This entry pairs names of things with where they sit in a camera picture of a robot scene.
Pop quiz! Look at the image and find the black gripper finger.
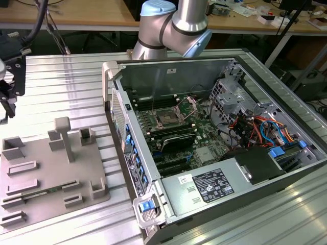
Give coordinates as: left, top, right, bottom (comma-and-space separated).
2, 98, 17, 119

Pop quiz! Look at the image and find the CPU socket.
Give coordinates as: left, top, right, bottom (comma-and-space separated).
155, 108, 185, 128

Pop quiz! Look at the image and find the grey parts rack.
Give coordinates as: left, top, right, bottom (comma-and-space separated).
0, 116, 111, 230

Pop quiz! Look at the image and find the green RAM stick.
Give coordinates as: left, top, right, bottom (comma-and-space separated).
21, 186, 64, 200

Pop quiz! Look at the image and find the wooden desk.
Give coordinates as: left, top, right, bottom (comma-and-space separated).
0, 0, 327, 34

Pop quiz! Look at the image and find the black RAM stick installed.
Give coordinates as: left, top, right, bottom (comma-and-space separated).
149, 124, 195, 138

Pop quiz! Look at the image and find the blue case latch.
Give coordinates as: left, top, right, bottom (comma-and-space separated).
138, 201, 156, 213

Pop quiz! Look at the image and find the black graphics card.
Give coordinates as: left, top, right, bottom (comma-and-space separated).
161, 133, 197, 153

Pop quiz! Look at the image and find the metal socket cover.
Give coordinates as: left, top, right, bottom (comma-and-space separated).
174, 95, 199, 121

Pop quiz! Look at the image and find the open PC case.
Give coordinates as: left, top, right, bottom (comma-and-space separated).
101, 54, 327, 245

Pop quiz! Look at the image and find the grey power supply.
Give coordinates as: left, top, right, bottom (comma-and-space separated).
160, 157, 252, 218

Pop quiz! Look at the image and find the green motherboard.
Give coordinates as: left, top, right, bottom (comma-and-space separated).
127, 88, 243, 178

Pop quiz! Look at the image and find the perforated metal drive cage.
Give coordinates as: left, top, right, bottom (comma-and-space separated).
208, 76, 259, 126

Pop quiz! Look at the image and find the black fan shroud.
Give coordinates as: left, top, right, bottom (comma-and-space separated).
221, 147, 287, 185

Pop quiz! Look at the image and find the blue disk carrier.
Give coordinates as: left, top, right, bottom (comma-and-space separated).
268, 146, 286, 160

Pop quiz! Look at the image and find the white small box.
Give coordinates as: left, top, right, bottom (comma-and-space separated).
257, 14, 281, 27

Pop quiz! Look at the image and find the black stand pole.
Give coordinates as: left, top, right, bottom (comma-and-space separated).
275, 0, 302, 36

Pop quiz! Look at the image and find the black box device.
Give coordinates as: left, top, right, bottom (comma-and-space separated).
293, 72, 327, 102

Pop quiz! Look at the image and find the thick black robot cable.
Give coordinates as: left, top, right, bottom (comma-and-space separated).
0, 0, 50, 61

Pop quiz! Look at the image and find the red orange wire bundle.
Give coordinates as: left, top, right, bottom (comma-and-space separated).
228, 114, 299, 150

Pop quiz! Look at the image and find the blue wire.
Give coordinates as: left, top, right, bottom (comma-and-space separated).
259, 119, 287, 146

